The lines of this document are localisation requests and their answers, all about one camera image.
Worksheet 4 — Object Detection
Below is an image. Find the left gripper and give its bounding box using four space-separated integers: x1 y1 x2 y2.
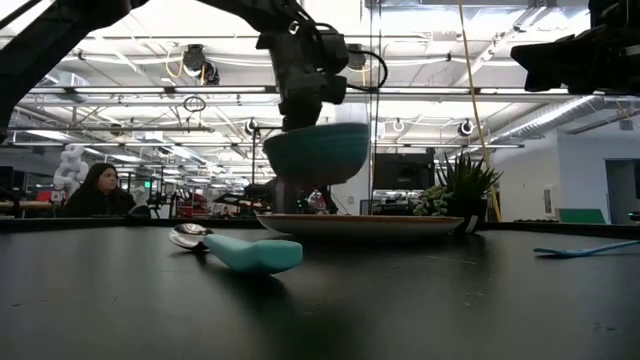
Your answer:
257 22 347 215

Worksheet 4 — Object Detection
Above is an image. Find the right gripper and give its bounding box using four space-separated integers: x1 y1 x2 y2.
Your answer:
510 22 640 96

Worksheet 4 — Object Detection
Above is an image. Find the teal bowl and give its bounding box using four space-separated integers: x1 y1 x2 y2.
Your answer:
262 122 371 187

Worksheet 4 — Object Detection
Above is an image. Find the orange round plate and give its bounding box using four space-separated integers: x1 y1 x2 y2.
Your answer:
254 213 466 240

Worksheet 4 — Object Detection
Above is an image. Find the spoon with teal handle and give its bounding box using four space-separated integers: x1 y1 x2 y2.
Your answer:
168 222 305 276

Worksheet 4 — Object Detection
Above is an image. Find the fork with blue handle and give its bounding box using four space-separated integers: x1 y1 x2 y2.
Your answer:
532 240 640 259

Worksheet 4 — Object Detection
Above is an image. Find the black monitor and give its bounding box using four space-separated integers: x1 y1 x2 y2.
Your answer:
372 152 436 191

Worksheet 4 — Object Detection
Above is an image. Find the small potted succulent plant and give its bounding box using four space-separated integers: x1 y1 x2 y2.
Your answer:
412 151 505 235

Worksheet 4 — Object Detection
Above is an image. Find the green board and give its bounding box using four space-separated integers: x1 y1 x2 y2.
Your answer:
558 207 607 225

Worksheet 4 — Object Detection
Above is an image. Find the person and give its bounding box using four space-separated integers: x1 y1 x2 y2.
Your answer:
62 162 139 219

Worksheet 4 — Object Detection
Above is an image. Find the white bulbous column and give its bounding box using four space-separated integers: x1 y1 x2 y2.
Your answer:
52 143 90 202

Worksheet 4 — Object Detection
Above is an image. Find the silver ventilation duct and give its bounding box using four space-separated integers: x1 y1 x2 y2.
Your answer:
492 94 601 144

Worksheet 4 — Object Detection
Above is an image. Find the yellow cable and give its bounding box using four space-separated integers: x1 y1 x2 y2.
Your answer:
457 0 503 223

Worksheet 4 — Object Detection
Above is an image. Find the thin black cable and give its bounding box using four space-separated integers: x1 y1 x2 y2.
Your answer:
368 0 383 216

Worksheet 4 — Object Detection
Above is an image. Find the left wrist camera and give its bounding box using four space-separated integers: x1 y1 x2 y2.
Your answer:
319 28 350 76

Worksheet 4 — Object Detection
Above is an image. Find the black metal frame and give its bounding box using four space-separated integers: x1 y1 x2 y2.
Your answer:
0 217 640 240

